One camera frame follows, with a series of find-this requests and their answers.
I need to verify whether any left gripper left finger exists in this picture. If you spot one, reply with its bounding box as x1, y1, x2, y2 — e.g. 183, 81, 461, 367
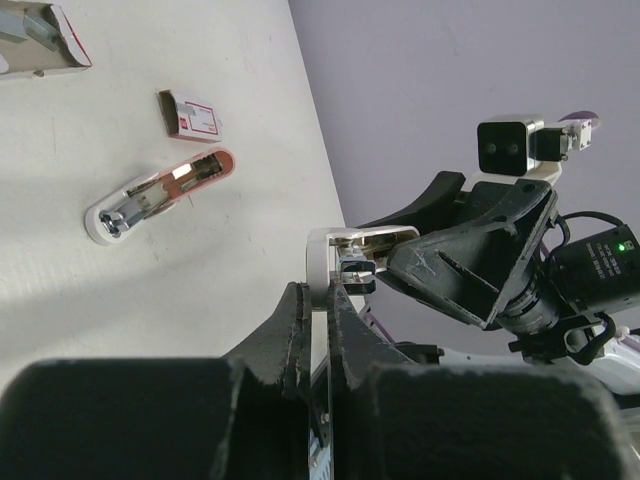
1, 283, 311, 479

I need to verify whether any pink white stapler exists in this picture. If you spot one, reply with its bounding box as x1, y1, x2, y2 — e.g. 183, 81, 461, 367
84, 147, 236, 246

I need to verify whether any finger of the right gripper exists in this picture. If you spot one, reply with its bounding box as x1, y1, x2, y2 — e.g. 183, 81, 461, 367
380, 197, 556, 330
360, 171, 465, 230

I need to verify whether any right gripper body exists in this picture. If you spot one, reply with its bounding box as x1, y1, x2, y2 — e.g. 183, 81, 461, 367
469, 180, 639, 365

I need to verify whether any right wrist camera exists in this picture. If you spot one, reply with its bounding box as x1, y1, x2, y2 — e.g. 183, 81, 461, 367
476, 110, 601, 177

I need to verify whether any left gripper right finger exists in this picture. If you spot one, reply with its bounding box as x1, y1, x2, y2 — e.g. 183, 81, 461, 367
327, 283, 630, 479

